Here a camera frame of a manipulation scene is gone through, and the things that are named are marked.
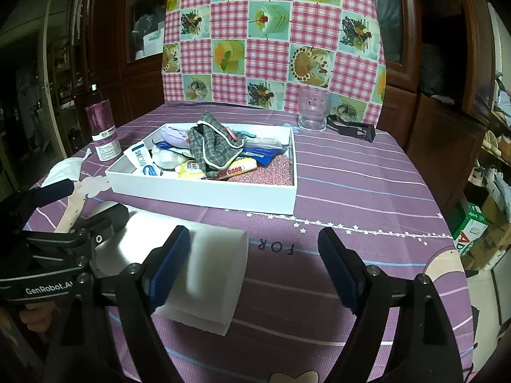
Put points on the clear packet with blue tool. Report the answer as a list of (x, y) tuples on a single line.
[(263, 141)]

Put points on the brown scouring sponge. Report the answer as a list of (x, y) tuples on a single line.
[(275, 171)]

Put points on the purple labelled bottle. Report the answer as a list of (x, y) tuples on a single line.
[(103, 135)]

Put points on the blue printed packet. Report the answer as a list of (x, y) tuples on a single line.
[(259, 154)]

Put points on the white toothpaste tube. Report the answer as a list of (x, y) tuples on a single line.
[(139, 157)]

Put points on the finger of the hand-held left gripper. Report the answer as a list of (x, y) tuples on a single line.
[(103, 223), (52, 193)]

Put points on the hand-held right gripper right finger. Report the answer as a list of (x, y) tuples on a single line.
[(339, 271)]

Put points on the dark wooden cabinet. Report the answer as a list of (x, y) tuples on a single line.
[(439, 87)]

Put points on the white paper towel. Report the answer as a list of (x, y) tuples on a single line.
[(211, 263)]

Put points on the black plastic clip tool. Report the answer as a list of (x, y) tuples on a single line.
[(361, 131)]

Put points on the person's left hand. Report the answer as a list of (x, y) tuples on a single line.
[(36, 315)]

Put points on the grey plaid cloth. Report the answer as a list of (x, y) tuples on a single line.
[(211, 147)]

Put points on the purple striped tablecloth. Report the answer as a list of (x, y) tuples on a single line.
[(359, 187)]

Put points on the green and white carton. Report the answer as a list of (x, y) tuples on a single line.
[(471, 227)]

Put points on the clear drinking glass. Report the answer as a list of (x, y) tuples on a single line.
[(315, 115)]

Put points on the pink checkered printed cloth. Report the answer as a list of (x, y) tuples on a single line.
[(271, 48)]

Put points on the lavender sock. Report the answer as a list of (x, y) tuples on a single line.
[(175, 135)]

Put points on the yellow printed packet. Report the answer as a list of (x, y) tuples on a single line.
[(243, 164)]

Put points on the white face mask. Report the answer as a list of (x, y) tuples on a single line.
[(64, 169)]

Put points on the white shallow box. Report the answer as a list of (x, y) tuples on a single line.
[(199, 195)]

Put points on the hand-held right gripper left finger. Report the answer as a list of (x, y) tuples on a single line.
[(169, 267)]

